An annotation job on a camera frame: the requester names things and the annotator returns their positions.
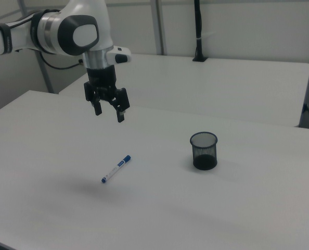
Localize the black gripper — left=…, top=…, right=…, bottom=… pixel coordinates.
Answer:
left=83, top=64, right=131, bottom=124

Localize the blue capped white marker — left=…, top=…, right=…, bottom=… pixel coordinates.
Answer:
left=100, top=154, right=132, bottom=184

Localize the black mesh pen cup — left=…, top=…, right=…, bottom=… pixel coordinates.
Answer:
left=189, top=131, right=219, bottom=171

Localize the black pole with base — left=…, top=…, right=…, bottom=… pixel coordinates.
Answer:
left=192, top=0, right=209, bottom=63

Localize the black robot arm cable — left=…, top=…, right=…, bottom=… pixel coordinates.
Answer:
left=0, top=9, right=84, bottom=70

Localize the gray partition post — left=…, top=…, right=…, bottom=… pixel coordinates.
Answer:
left=153, top=0, right=169, bottom=56

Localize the black cable strap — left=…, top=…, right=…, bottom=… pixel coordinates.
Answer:
left=0, top=22, right=14, bottom=55

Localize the black cable with plug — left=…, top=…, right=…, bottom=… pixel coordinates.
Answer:
left=301, top=103, right=309, bottom=130

